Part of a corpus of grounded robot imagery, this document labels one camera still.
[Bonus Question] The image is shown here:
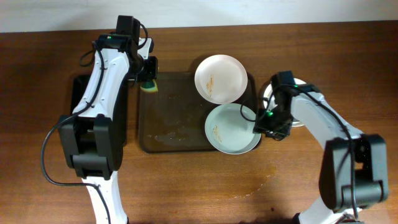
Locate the brown plastic serving tray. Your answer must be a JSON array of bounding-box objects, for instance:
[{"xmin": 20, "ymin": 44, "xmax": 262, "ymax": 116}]
[{"xmin": 139, "ymin": 73, "xmax": 257, "ymax": 153}]

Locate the small black tray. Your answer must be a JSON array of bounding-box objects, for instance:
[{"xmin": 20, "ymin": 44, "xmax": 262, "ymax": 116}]
[{"xmin": 70, "ymin": 74, "xmax": 129, "ymax": 146}]

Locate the green yellow sponge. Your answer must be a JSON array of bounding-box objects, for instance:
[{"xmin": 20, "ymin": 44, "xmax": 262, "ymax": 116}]
[{"xmin": 140, "ymin": 80, "xmax": 158, "ymax": 93}]

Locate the white plate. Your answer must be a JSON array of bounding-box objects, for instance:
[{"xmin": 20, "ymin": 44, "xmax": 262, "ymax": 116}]
[{"xmin": 262, "ymin": 77, "xmax": 308, "ymax": 128}]

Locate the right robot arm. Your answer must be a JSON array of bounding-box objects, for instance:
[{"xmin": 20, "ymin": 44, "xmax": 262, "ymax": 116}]
[{"xmin": 253, "ymin": 71, "xmax": 389, "ymax": 224}]

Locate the cream plate top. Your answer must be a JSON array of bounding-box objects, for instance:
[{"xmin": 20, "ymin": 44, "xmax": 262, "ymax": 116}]
[{"xmin": 194, "ymin": 55, "xmax": 248, "ymax": 105}]

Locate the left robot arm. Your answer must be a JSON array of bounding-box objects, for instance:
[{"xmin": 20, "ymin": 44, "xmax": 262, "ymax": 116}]
[{"xmin": 57, "ymin": 16, "xmax": 158, "ymax": 223}]

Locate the pale blue plate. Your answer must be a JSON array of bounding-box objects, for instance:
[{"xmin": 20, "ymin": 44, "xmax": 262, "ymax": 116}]
[{"xmin": 204, "ymin": 103, "xmax": 261, "ymax": 155}]

